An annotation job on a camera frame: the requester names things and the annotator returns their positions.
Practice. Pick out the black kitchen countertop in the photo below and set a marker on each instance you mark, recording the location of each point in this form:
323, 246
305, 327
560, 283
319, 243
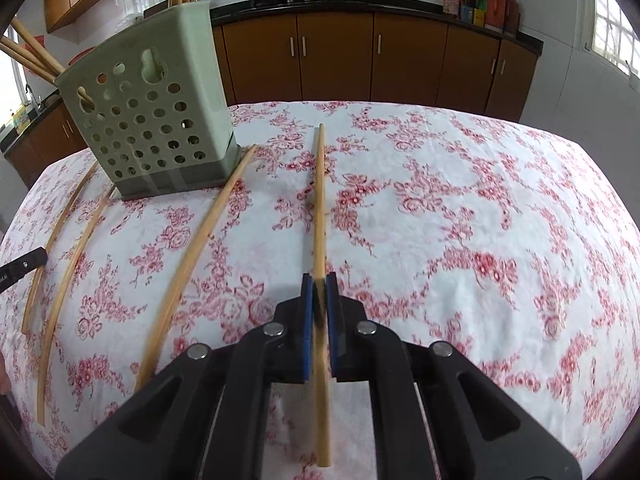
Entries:
400, 5

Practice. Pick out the large barred window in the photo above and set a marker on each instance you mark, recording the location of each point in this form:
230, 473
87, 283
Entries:
607, 25

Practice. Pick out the red floral tablecloth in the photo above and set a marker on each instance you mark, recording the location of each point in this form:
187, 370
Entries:
450, 210

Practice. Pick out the large orange bottle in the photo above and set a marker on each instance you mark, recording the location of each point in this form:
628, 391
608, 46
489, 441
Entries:
494, 10

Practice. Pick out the person's left hand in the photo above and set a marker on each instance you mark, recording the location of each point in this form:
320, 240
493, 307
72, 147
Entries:
4, 375

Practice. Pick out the pink label bottle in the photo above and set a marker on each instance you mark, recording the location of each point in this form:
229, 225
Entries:
451, 2

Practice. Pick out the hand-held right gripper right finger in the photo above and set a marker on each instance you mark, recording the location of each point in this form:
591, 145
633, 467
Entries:
336, 330

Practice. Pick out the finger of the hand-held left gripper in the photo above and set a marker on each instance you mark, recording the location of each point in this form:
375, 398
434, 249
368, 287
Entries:
27, 264

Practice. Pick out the brown lower kitchen cabinets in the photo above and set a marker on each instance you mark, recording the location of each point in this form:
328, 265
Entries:
340, 55

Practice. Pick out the dark red bottle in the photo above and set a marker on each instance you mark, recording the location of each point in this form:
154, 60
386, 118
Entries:
512, 17

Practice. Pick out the small white-framed window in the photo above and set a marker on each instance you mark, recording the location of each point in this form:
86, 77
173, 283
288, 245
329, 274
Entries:
10, 85

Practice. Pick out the green perforated utensil holder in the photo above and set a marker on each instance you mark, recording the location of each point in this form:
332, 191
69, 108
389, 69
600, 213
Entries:
150, 110

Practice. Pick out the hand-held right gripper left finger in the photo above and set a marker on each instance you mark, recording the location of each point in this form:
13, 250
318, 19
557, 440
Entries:
306, 330

